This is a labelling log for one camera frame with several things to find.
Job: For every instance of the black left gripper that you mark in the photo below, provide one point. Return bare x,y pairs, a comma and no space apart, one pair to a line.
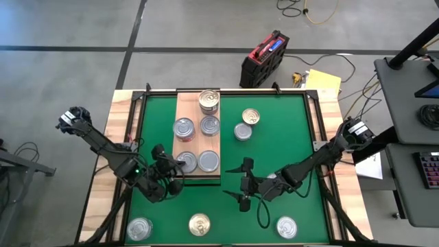
166,168

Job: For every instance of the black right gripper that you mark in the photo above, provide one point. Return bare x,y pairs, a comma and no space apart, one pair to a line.
255,188

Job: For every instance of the teal label tuna can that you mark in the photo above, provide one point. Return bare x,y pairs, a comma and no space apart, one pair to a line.
272,176
188,162

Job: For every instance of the red label can silver lid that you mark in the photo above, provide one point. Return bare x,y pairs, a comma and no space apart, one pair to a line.
184,128
187,140

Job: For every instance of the plain grey lid can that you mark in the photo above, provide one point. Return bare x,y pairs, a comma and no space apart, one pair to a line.
243,132

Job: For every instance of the green label can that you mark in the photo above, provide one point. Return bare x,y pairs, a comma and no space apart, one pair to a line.
210,125

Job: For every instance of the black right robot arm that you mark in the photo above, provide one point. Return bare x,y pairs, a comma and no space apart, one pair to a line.
322,154

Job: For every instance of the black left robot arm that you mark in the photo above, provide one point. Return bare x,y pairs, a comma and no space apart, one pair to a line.
109,154

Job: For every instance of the green table mat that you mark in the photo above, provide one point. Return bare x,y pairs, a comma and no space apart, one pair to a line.
205,202

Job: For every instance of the wooden board tray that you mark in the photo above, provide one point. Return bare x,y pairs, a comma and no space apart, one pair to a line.
187,103

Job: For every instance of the blue white label can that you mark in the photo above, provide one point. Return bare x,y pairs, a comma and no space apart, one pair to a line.
140,228

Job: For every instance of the yellow plug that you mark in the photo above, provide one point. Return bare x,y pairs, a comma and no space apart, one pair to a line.
296,79

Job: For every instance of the red black tool case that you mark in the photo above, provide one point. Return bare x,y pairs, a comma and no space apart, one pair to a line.
262,65

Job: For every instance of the yellow paper pad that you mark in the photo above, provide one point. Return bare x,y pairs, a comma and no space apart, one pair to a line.
322,82

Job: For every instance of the white paper sheet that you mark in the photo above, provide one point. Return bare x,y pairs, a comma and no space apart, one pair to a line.
372,168

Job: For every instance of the grey metal stand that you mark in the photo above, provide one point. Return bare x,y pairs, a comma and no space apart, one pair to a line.
24,164

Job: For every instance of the grey desk top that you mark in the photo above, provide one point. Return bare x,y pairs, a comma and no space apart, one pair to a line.
401,103
408,199

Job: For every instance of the black keyboard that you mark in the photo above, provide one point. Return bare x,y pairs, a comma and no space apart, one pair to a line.
428,169

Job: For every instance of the tablet screen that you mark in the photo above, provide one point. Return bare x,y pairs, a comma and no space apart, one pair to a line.
430,91

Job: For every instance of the black pole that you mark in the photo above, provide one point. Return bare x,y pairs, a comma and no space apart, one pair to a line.
415,44

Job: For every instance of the black aluminium table frame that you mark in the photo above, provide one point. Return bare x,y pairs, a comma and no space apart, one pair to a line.
240,92

